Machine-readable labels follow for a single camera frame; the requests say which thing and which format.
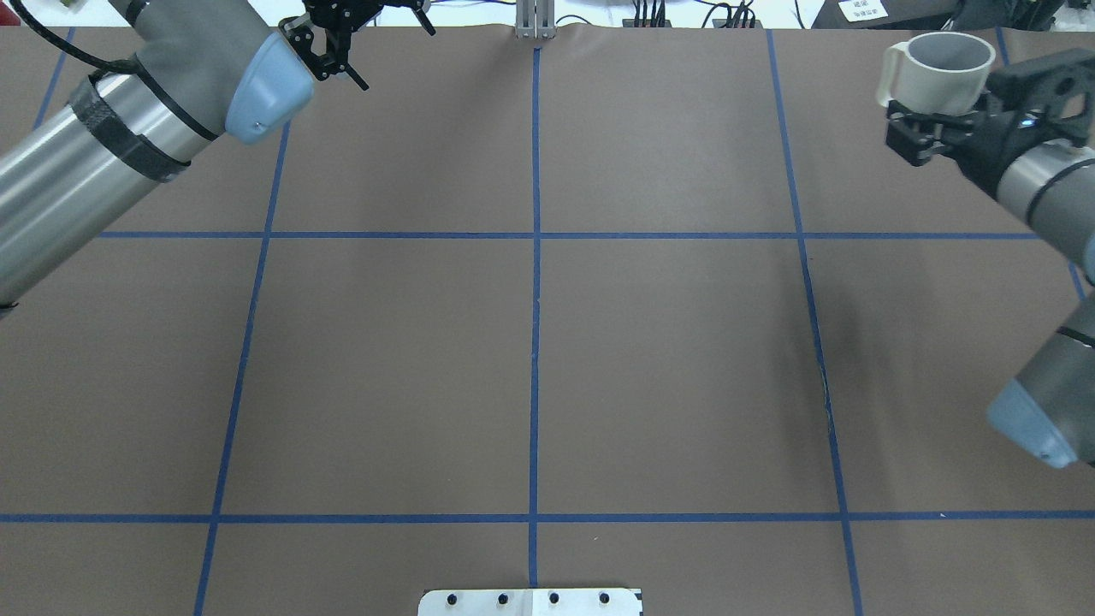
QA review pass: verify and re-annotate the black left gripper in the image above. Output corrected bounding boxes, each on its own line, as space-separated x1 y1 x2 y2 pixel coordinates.
281 1 437 91

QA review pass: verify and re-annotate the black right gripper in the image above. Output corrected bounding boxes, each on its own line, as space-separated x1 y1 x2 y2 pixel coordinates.
885 47 1095 202

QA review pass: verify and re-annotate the white ribbed mug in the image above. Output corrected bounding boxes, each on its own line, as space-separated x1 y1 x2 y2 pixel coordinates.
875 31 998 116

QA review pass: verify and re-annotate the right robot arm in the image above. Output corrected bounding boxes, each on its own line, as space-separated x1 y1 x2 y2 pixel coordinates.
876 32 1094 469

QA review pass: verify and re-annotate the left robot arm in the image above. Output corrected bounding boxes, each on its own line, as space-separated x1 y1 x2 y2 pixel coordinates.
1 1 388 315

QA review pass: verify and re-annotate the black box with label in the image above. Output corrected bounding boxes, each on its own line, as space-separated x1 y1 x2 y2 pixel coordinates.
811 0 1070 32

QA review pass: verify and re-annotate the aluminium frame post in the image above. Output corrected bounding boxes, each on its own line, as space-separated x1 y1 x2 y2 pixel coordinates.
512 0 558 40

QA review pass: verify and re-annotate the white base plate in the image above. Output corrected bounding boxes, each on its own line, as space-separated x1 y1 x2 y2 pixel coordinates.
416 588 644 615

